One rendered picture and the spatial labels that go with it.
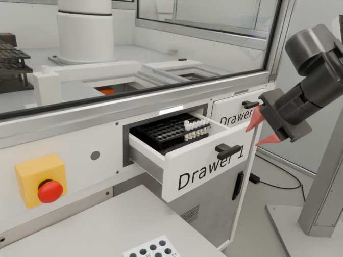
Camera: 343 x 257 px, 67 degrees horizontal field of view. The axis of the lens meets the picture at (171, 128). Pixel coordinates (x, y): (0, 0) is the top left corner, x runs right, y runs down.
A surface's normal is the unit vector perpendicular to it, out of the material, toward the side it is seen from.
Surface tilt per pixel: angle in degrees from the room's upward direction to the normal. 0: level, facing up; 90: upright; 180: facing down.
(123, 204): 0
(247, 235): 0
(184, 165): 90
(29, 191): 90
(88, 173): 90
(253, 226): 0
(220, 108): 90
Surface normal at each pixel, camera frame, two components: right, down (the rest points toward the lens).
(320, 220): 0.00, 0.44
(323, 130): -0.75, 0.23
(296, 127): 0.43, -0.51
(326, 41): -0.62, -0.29
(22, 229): 0.66, 0.37
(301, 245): 0.00, -0.90
